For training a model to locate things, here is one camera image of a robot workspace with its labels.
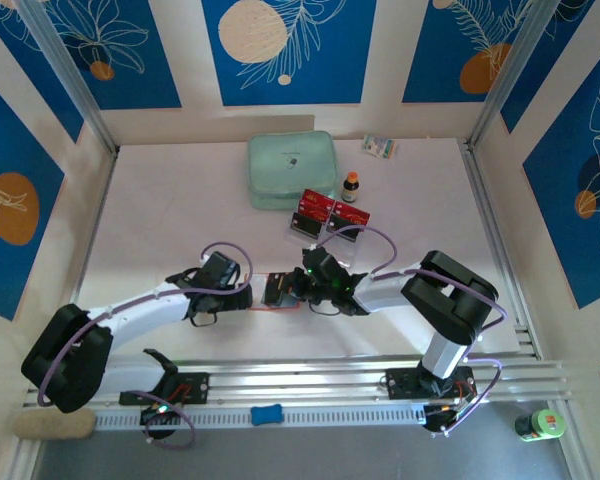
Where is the orange card holder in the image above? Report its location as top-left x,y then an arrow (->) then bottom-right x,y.
248,271 -> 302,315

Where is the black VIP card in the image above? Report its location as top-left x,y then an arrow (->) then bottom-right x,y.
327,214 -> 364,242
290,212 -> 323,237
261,272 -> 289,306

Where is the clear acrylic card stand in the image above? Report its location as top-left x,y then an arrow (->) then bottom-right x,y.
285,188 -> 372,270

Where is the small brown bottle orange cap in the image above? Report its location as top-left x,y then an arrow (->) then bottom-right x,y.
340,171 -> 360,204

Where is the blue bone-shaped piece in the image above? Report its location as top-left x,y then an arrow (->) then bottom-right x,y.
250,404 -> 285,427

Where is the mint green zip pouch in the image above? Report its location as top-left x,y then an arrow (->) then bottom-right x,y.
246,130 -> 339,211

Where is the small printed packet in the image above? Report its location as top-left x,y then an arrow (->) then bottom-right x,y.
360,133 -> 399,161

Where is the beige foam pad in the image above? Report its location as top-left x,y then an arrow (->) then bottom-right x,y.
13,408 -> 97,441

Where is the green can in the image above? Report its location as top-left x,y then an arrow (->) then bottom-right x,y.
513,408 -> 567,444

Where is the aluminium mounting rail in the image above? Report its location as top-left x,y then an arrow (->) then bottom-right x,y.
23,355 -> 569,407

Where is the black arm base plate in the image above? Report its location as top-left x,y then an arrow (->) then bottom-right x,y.
118,372 -> 211,407
385,367 -> 476,401

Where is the grey slotted cable duct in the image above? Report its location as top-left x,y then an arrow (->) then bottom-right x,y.
93,403 -> 427,430

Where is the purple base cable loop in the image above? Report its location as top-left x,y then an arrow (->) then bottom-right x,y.
122,384 -> 198,451

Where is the aluminium table edge rail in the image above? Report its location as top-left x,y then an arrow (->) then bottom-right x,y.
457,141 -> 540,359
67,149 -> 120,309

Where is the aluminium frame post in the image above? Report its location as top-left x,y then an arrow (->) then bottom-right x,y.
467,0 -> 566,151
15,0 -> 120,155

